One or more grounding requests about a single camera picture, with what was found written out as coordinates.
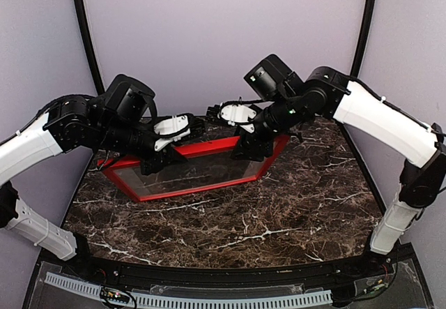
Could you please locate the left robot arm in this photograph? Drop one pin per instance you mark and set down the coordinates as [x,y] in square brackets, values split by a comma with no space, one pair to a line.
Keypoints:
[74,121]

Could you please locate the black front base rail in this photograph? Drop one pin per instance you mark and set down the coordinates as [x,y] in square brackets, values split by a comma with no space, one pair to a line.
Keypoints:
[142,276]

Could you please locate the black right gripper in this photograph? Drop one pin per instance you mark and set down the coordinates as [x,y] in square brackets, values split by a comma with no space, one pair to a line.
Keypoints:
[255,150]

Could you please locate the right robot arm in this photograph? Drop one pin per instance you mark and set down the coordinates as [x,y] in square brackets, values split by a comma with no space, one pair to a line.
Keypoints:
[347,100]

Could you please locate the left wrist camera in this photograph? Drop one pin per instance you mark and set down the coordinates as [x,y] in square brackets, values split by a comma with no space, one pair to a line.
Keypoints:
[129,98]

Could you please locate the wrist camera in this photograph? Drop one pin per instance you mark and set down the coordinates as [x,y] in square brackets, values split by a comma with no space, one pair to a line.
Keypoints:
[129,98]
[271,79]

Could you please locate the clear glass pane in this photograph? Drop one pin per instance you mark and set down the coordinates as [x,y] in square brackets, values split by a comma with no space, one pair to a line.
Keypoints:
[195,178]

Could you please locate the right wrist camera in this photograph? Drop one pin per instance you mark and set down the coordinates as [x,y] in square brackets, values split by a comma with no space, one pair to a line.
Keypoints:
[271,79]

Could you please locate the black right enclosure post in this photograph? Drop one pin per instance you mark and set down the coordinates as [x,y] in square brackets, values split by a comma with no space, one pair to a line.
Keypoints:
[362,37]

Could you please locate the black left enclosure post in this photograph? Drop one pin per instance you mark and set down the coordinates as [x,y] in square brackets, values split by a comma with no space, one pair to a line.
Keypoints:
[84,30]

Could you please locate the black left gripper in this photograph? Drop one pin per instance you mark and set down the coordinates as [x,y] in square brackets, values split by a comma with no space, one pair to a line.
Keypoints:
[170,155]

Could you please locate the black enclosure post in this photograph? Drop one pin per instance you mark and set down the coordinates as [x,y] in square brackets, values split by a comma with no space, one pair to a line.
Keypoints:
[362,37]
[84,30]

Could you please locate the red wooden picture frame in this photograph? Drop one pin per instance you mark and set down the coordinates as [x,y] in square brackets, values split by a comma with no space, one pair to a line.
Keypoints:
[209,148]

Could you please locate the white slotted cable duct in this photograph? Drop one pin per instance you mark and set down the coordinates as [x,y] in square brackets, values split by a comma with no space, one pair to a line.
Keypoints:
[182,297]

